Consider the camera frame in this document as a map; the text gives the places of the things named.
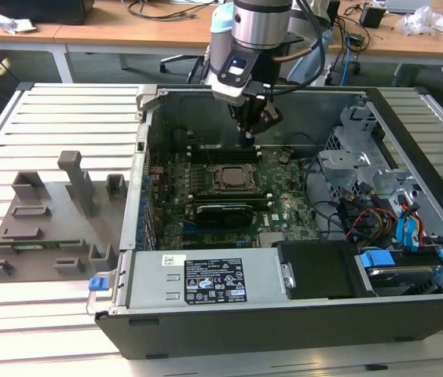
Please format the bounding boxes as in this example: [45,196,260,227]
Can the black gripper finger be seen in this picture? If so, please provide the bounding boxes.
[239,101,285,149]

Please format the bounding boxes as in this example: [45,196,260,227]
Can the CPU socket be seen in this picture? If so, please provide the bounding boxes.
[210,163,261,196]

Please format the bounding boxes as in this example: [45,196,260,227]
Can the copper coloured tube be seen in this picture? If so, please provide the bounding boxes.
[274,46,311,64]

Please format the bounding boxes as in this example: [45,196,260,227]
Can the white power strip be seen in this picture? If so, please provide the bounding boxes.
[317,62,332,86]

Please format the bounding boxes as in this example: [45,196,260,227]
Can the silver metal drive cage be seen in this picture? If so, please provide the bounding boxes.
[317,104,423,205]

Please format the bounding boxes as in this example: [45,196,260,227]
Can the office chair base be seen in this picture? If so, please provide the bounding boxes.
[159,54,211,86]

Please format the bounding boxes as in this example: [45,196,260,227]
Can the black graphics card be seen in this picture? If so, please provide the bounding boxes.
[193,202,254,229]

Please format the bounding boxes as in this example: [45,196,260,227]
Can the green motherboard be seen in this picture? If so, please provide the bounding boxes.
[146,147,320,251]

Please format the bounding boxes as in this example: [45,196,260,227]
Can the silver chipset heatsink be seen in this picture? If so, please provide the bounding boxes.
[258,231,285,248]

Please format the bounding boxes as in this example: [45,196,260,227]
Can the small black box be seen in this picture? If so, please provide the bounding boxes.
[359,5,386,28]

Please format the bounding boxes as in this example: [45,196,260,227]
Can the wooden desk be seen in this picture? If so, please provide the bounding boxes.
[0,0,222,83]
[325,0,443,86]

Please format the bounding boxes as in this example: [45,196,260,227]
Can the black plastic shroud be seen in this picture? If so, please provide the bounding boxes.
[276,241,358,302]

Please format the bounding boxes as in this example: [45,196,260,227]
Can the silver laptop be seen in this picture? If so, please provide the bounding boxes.
[386,0,430,13]

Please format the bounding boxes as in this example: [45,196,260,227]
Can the blue disk carrier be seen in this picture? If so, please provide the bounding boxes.
[358,247,443,284]

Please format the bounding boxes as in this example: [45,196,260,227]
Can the clear plastic bag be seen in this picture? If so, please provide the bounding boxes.
[396,5,443,37]

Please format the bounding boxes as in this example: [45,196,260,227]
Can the grey power supply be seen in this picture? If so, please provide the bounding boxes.
[111,247,298,316]

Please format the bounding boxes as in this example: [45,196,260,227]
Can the hard disk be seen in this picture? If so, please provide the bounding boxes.
[366,265,442,296]

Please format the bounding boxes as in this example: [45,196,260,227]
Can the grey parts rack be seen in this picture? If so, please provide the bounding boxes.
[0,149,128,284]

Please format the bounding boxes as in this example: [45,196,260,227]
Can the black PC case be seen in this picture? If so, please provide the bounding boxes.
[86,84,443,361]

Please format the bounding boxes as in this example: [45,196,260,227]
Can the blue plastic latch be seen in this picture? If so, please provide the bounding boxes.
[87,276,107,294]

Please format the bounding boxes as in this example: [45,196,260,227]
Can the black monitor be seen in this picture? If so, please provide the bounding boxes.
[0,0,96,25]

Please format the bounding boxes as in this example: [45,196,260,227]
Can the green RAM stick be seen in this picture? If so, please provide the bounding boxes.
[9,239,82,251]

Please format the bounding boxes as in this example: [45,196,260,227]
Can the crumpled white paper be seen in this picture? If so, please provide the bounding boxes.
[0,9,38,35]

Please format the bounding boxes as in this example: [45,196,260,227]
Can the black camera cable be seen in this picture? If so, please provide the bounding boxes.
[258,0,327,97]

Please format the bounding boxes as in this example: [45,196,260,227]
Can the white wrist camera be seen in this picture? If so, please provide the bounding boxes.
[211,54,254,108]

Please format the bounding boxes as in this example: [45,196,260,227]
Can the blue network cable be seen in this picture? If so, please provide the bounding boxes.
[341,37,352,86]

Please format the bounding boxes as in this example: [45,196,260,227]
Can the red yellow power wires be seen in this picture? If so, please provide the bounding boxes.
[339,196,399,243]

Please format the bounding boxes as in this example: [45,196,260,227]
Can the blue flat data cable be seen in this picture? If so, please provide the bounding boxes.
[408,214,422,252]
[396,217,409,252]

